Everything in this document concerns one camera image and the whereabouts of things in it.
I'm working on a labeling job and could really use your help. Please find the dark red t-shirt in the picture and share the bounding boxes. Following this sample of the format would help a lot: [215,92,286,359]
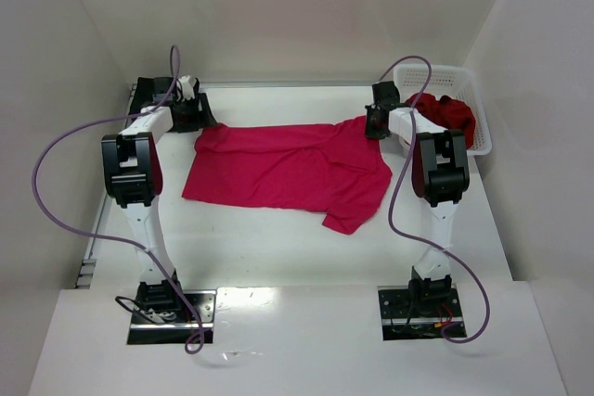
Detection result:
[415,93,476,149]

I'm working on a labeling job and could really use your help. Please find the pink t-shirt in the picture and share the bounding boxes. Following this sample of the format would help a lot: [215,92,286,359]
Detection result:
[182,116,392,235]

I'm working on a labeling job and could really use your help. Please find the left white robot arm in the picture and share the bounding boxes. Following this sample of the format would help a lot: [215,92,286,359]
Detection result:
[101,75,216,324]

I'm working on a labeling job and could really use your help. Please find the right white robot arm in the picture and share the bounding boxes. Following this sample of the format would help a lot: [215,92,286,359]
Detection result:
[365,81,470,313]

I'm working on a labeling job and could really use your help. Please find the black folded t-shirt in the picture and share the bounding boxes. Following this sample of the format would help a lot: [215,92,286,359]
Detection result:
[129,77,156,115]

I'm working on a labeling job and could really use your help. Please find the white plastic basket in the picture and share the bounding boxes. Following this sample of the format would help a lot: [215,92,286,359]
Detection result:
[393,63,492,156]

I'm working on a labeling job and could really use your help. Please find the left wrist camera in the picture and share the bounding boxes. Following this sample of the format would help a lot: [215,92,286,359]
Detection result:
[176,75,200,101]

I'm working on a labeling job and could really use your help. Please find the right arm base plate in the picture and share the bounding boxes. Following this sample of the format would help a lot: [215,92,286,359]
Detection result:
[378,286,467,341]

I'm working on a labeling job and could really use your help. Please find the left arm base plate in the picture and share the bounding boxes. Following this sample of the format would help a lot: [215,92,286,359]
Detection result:
[117,290,216,345]

